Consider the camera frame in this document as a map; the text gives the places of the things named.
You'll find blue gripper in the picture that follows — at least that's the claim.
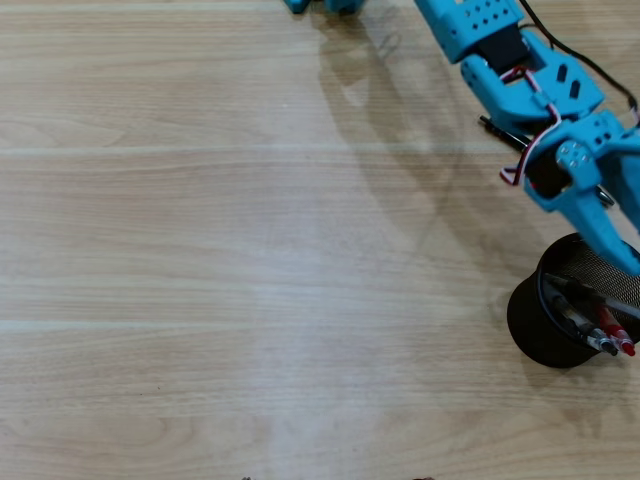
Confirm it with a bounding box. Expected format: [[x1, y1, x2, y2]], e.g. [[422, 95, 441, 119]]
[[522, 110, 640, 275]]

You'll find grey pen with black clip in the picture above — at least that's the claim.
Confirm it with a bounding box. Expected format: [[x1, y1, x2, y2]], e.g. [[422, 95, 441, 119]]
[[543, 272, 640, 321]]

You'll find clear pen with black grip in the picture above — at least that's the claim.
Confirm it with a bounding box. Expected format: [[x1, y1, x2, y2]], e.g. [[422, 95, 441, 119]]
[[549, 294, 620, 357]]

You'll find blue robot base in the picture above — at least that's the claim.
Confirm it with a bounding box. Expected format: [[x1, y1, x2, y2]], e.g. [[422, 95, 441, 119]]
[[283, 0, 369, 15]]

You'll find black mesh pen holder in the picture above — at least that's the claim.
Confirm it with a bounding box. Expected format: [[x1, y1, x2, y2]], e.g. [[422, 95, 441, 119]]
[[505, 232, 640, 370]]

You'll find red white black servo cable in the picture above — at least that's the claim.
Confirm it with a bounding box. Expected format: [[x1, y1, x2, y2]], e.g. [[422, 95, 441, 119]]
[[499, 65, 564, 187]]

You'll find thin black cable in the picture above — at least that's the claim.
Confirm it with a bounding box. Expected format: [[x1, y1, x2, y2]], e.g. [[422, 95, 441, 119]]
[[517, 0, 640, 111]]

